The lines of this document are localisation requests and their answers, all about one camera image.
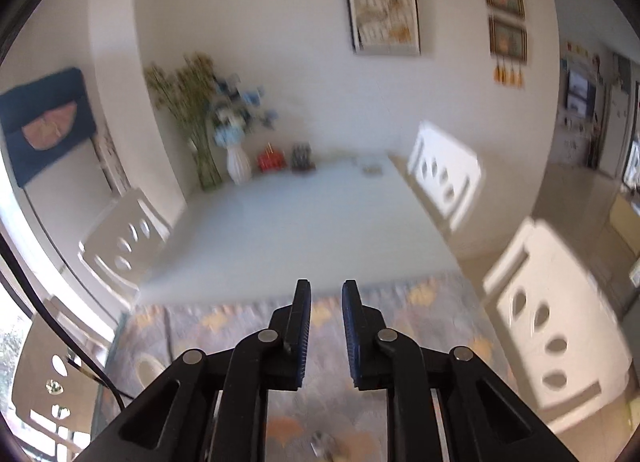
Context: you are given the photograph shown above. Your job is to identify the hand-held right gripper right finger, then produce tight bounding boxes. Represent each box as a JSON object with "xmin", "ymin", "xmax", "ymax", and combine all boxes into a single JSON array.
[{"xmin": 341, "ymin": 279, "xmax": 576, "ymax": 462}]

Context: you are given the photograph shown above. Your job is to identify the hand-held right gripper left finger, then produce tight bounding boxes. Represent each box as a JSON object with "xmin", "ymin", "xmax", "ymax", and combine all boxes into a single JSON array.
[{"xmin": 82, "ymin": 279, "xmax": 312, "ymax": 462}]

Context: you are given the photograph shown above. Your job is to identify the leaf patterned grey tablecloth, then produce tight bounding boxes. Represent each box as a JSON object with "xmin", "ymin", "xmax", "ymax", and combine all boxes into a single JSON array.
[{"xmin": 92, "ymin": 276, "xmax": 526, "ymax": 462}]

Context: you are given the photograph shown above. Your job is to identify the black phone stand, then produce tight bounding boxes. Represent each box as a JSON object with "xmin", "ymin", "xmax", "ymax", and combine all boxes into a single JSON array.
[{"xmin": 290, "ymin": 142, "xmax": 317, "ymax": 173}]

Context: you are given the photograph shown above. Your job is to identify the red tea set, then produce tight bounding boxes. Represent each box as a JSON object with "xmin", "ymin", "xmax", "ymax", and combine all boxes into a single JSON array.
[{"xmin": 257, "ymin": 142, "xmax": 286, "ymax": 173}]

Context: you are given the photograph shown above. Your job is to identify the white ceramic vase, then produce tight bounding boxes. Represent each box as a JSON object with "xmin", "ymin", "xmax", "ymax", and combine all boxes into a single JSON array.
[{"xmin": 226, "ymin": 143, "xmax": 253, "ymax": 186}]

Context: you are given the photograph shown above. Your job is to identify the clear glass vase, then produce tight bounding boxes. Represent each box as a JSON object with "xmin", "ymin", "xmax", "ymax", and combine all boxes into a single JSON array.
[{"xmin": 192, "ymin": 137, "xmax": 224, "ymax": 191}]

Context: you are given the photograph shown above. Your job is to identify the white dining chair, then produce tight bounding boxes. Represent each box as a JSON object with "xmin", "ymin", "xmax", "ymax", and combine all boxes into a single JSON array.
[
  {"xmin": 482, "ymin": 219, "xmax": 633, "ymax": 425},
  {"xmin": 10, "ymin": 295, "xmax": 123, "ymax": 462},
  {"xmin": 406, "ymin": 121, "xmax": 485, "ymax": 233},
  {"xmin": 77, "ymin": 187, "xmax": 173, "ymax": 293}
]

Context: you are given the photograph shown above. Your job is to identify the blue artificial flowers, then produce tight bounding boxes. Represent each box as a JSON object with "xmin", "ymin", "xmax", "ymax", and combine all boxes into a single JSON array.
[{"xmin": 210, "ymin": 73, "xmax": 279, "ymax": 148}]

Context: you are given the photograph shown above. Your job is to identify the yellow hanging tassels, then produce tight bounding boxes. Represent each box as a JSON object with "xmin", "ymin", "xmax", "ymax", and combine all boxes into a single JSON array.
[{"xmin": 494, "ymin": 61, "xmax": 526, "ymax": 90}]

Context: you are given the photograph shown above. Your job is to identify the black cable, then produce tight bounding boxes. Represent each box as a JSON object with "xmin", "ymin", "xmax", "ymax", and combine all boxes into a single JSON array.
[{"xmin": 0, "ymin": 235, "xmax": 136, "ymax": 413}]

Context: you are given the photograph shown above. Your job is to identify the blue wall hanging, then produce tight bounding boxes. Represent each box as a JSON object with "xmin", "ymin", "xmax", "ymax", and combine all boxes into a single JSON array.
[{"xmin": 0, "ymin": 67, "xmax": 99, "ymax": 189}]

